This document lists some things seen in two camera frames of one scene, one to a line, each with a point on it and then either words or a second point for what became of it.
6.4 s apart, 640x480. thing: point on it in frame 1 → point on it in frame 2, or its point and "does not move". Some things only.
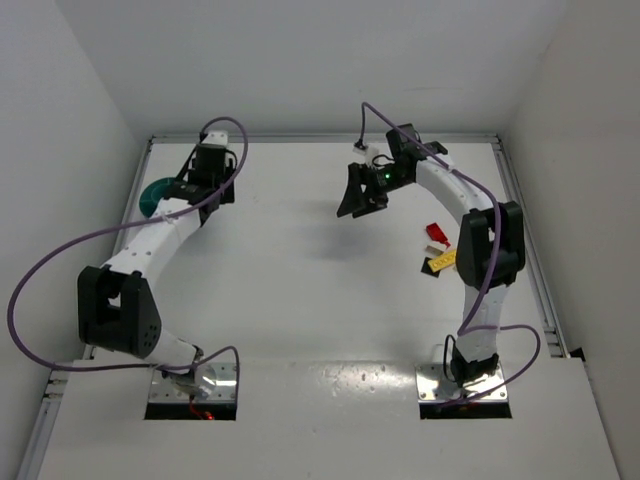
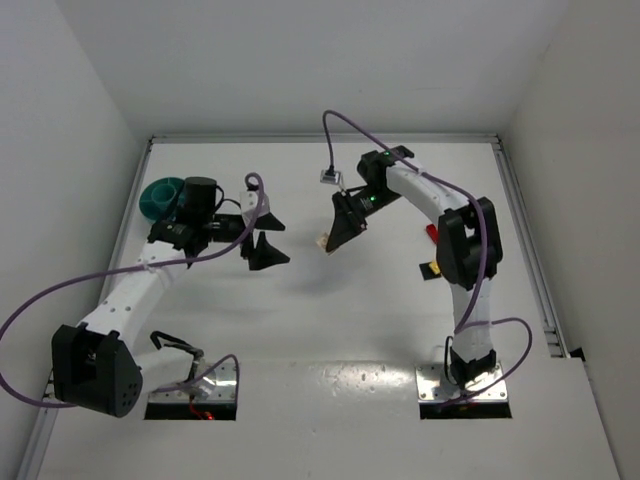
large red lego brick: [436, 233] does not move
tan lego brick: [436, 247] → [322, 241]
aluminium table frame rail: [535, 261] does not move
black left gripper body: [218, 194] → [248, 236]
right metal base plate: [432, 385] does not move
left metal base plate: [219, 379] does not move
